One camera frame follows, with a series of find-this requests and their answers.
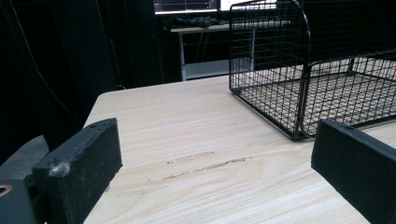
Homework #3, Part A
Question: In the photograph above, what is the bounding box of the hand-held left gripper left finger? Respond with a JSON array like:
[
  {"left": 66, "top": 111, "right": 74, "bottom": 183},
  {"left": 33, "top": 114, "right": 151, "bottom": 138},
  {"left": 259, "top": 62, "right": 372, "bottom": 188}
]
[{"left": 32, "top": 118, "right": 123, "bottom": 224}]

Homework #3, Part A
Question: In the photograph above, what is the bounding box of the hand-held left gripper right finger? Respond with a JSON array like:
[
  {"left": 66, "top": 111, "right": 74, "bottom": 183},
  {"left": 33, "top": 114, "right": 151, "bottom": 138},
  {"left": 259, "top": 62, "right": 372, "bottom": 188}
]
[{"left": 310, "top": 119, "right": 396, "bottom": 224}]

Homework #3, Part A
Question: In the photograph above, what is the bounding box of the black wire basket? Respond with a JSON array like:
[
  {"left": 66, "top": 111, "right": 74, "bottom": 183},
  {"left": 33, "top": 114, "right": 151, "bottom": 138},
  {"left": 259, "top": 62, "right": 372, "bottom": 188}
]
[{"left": 228, "top": 0, "right": 396, "bottom": 142}]

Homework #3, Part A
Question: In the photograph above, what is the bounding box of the black curtain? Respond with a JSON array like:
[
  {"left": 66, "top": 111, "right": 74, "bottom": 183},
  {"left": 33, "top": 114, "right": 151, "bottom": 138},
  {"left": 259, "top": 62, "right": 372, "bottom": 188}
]
[{"left": 0, "top": 0, "right": 183, "bottom": 166}]

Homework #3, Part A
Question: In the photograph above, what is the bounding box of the white desk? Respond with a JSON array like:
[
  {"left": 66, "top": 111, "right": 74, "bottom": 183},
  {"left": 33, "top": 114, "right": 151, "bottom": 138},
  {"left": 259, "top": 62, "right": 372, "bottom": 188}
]
[{"left": 169, "top": 20, "right": 292, "bottom": 82}]

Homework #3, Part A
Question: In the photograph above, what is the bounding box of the dark cloth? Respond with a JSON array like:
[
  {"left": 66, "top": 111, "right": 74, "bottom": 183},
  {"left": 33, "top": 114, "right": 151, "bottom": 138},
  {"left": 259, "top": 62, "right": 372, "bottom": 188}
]
[{"left": 165, "top": 15, "right": 226, "bottom": 29}]

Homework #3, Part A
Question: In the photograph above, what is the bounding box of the computer monitor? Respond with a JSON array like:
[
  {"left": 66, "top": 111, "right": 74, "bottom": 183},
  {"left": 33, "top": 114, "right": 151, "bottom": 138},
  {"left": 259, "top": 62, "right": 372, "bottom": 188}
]
[{"left": 153, "top": 0, "right": 219, "bottom": 15}]

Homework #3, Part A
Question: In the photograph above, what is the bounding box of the thin cable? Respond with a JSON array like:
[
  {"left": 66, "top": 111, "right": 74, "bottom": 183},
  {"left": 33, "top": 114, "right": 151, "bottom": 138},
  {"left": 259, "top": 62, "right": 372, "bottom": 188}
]
[{"left": 8, "top": 0, "right": 84, "bottom": 125}]

